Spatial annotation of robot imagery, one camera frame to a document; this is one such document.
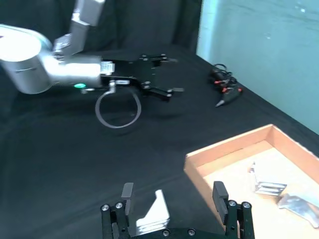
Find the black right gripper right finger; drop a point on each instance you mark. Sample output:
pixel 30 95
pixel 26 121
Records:
pixel 238 221

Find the silver metal angle bracket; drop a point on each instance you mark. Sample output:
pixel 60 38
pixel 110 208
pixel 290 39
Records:
pixel 299 209
pixel 155 211
pixel 269 188

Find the shallow brown cardboard tray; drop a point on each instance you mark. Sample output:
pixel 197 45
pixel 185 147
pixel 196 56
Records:
pixel 224 152

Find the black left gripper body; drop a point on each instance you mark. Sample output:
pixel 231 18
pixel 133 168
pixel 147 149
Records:
pixel 132 71

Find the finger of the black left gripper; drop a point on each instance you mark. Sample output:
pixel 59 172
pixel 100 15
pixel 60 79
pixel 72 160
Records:
pixel 162 94
pixel 155 59

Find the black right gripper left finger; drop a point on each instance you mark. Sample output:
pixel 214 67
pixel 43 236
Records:
pixel 114 221

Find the black table cloth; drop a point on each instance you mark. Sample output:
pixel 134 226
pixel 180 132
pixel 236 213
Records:
pixel 74 161

